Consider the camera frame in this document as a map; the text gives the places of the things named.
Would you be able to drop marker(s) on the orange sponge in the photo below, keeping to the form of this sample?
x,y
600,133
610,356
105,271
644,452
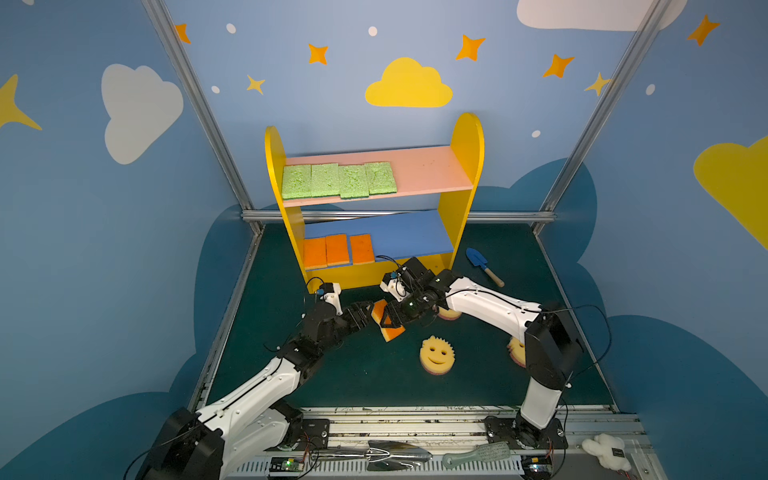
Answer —
x,y
362,251
337,252
387,319
315,254

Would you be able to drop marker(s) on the circuit board right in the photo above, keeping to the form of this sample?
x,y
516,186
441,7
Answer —
x,y
536,468

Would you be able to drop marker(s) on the white plush toy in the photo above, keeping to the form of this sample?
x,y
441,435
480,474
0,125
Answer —
x,y
609,450

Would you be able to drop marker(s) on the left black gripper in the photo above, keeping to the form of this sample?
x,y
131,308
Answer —
x,y
353,317

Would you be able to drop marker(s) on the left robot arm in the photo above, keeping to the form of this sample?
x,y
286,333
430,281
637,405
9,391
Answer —
x,y
216,439

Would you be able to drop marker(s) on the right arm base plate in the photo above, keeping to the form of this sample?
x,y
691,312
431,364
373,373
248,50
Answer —
x,y
520,434

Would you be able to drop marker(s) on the silver metal trowel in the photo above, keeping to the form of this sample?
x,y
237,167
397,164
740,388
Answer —
x,y
381,455

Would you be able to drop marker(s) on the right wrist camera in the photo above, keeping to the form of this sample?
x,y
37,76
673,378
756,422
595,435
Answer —
x,y
393,284

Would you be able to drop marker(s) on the green sponge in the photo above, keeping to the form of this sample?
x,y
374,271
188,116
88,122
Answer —
x,y
325,180
353,182
297,182
380,178

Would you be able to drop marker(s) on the pale green brush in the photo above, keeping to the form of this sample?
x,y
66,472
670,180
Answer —
x,y
490,452

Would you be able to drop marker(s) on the smiley sponge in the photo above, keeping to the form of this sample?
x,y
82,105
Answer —
x,y
447,314
436,355
516,351

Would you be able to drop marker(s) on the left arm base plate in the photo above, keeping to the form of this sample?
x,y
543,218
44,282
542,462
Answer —
x,y
312,433

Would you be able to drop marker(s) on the yellow shelf with pink and blue boards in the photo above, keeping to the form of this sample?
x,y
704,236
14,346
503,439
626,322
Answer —
x,y
451,172

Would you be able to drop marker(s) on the green circuit board left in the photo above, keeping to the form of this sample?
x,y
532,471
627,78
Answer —
x,y
286,465

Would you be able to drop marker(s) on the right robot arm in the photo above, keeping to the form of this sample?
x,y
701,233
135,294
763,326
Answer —
x,y
550,338

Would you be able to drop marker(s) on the blue toy shovel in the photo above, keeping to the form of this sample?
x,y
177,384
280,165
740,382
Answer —
x,y
478,260

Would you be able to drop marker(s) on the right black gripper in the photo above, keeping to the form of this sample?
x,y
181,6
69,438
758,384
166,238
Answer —
x,y
410,306

